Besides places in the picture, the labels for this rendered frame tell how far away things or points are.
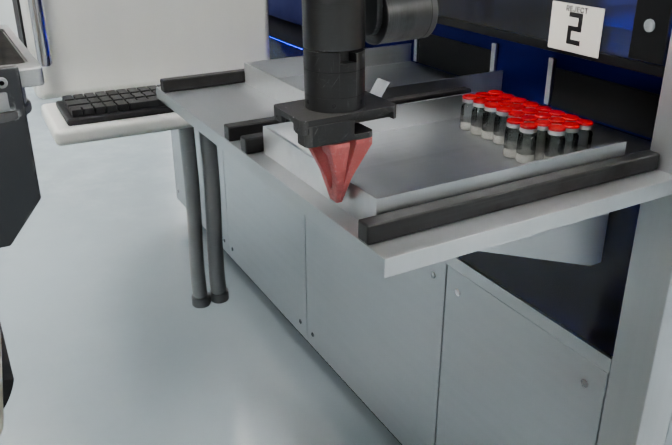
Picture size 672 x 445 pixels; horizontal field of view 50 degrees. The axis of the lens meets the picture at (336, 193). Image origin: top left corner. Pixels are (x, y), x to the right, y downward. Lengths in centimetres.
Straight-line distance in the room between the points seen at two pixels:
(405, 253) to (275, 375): 134
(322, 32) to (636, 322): 57
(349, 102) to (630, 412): 61
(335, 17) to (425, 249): 22
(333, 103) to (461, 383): 80
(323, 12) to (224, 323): 163
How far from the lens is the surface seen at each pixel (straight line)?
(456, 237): 68
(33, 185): 69
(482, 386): 130
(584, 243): 96
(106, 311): 232
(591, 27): 95
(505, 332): 120
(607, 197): 81
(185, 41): 156
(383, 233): 66
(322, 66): 65
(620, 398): 106
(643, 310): 98
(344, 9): 64
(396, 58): 138
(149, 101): 135
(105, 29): 152
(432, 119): 101
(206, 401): 190
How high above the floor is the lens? 118
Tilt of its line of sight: 23 degrees down
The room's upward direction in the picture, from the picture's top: straight up
